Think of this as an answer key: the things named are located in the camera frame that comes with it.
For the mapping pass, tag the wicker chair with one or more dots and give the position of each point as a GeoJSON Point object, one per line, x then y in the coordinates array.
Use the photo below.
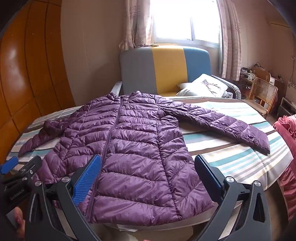
{"type": "Point", "coordinates": [263, 91]}

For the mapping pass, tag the window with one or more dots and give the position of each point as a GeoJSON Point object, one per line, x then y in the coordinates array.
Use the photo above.
{"type": "Point", "coordinates": [185, 20]}

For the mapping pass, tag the striped bed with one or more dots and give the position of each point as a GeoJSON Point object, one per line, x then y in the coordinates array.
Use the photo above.
{"type": "Point", "coordinates": [235, 162]}

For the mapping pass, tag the patterned beige curtain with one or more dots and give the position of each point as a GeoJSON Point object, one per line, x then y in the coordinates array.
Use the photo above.
{"type": "Point", "coordinates": [136, 23]}
{"type": "Point", "coordinates": [231, 39]}

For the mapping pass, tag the person's left hand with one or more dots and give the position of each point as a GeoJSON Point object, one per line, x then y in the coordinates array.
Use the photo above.
{"type": "Point", "coordinates": [19, 221]}

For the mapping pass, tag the cluttered wooden desk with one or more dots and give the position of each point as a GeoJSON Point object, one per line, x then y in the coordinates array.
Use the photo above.
{"type": "Point", "coordinates": [246, 75]}

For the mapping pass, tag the purple down jacket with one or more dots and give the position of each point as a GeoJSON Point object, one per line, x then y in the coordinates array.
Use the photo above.
{"type": "Point", "coordinates": [136, 148]}

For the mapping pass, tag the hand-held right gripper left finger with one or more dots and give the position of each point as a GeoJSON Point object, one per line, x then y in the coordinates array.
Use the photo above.
{"type": "Point", "coordinates": [89, 178]}

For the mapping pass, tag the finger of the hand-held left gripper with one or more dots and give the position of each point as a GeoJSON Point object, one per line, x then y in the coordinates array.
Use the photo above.
{"type": "Point", "coordinates": [31, 165]}
{"type": "Point", "coordinates": [9, 164]}

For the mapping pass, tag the grey yellow blue sofa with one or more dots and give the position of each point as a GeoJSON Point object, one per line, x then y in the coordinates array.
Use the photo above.
{"type": "Point", "coordinates": [166, 69]}

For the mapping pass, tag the pink ruffled blanket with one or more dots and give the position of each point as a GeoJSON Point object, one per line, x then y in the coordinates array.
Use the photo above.
{"type": "Point", "coordinates": [286, 129]}

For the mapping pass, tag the wooden wardrobe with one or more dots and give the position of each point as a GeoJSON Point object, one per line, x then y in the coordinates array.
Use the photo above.
{"type": "Point", "coordinates": [30, 69]}

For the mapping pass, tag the white printed pillow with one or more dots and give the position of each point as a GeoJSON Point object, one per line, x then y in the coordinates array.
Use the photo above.
{"type": "Point", "coordinates": [203, 88]}

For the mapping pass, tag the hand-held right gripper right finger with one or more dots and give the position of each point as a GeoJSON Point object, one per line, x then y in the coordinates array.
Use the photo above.
{"type": "Point", "coordinates": [216, 183]}

